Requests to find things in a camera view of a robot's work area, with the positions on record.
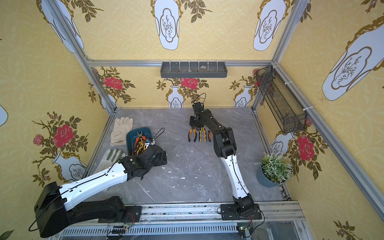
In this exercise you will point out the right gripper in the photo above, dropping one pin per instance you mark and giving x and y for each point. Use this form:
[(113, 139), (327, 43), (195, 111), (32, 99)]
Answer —
[(195, 122)]

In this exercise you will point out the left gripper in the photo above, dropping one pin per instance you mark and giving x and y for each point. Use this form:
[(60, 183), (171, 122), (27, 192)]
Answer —
[(150, 144)]

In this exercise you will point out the yellow black combination pliers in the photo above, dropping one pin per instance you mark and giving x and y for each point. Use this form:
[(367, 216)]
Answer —
[(202, 135)]

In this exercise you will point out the yellow handled pliers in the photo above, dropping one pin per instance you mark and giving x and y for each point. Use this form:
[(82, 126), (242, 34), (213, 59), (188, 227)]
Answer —
[(209, 136)]

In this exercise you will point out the yellow long-nose pliers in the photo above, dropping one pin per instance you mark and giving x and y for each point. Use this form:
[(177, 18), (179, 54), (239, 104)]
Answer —
[(192, 136)]

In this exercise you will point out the orange black reversed pliers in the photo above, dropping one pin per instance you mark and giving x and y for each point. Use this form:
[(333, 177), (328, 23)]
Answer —
[(140, 144)]

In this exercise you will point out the teal plastic storage box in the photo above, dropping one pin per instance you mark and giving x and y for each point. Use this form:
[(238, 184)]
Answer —
[(131, 138)]

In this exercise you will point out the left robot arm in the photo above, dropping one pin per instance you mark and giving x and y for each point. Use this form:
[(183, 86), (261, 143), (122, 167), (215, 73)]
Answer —
[(61, 206)]

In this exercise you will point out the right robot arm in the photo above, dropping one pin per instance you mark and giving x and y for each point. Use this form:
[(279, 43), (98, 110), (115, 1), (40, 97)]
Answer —
[(226, 149)]

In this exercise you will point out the beige work glove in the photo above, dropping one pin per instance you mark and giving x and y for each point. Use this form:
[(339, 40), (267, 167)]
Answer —
[(122, 126)]

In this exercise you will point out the white green work glove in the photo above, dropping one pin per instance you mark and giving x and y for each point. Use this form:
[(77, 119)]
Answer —
[(109, 158)]

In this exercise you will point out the potted green plant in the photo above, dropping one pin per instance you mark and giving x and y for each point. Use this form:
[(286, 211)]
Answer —
[(274, 170)]

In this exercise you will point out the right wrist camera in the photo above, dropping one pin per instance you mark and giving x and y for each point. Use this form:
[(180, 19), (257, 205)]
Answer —
[(198, 108)]

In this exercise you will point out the grey wall shelf tray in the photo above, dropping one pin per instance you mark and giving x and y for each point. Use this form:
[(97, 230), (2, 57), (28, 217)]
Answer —
[(193, 69)]

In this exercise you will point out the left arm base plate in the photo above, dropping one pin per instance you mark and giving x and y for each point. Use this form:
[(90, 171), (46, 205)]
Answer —
[(131, 214)]

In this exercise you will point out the black wire mesh basket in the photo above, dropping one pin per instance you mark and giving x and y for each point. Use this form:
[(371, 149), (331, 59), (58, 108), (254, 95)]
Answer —
[(285, 108)]

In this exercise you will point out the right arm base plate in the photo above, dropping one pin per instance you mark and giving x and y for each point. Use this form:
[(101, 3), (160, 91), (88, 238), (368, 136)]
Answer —
[(233, 212)]

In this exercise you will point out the aluminium front rail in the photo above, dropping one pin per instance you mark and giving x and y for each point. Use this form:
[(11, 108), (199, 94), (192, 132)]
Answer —
[(279, 219)]

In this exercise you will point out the aluminium corner frame post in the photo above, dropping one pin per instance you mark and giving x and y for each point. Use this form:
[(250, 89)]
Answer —
[(294, 19)]

